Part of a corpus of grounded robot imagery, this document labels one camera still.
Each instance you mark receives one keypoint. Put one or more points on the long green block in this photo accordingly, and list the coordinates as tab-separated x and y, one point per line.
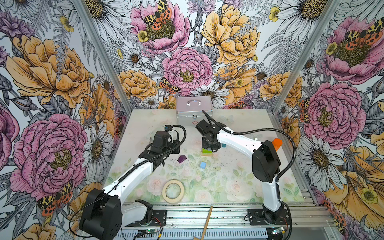
206	152

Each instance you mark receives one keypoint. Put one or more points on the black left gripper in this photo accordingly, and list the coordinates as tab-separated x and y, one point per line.
176	144

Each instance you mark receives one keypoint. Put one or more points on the wooden stick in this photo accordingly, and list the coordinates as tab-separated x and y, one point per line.
206	225

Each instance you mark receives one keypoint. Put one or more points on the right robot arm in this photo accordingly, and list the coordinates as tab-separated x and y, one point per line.
265	163

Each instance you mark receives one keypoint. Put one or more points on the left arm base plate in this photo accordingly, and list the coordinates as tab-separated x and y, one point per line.
159	218

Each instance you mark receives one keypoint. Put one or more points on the purple wood block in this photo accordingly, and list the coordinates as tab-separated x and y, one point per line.
181	159

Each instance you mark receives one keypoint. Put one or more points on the masking tape roll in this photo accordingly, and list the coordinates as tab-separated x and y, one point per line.
173	192

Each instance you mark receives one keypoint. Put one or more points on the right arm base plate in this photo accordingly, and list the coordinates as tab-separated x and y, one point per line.
258	216

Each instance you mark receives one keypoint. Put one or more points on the orange plastic cup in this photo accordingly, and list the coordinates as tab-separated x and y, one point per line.
277	143

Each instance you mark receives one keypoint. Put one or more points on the silver first aid case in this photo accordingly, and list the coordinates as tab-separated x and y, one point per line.
189	110

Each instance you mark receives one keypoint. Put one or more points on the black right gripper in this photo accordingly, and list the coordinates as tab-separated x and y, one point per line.
205	146

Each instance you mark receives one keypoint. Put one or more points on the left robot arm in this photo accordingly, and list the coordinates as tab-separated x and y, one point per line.
104	213

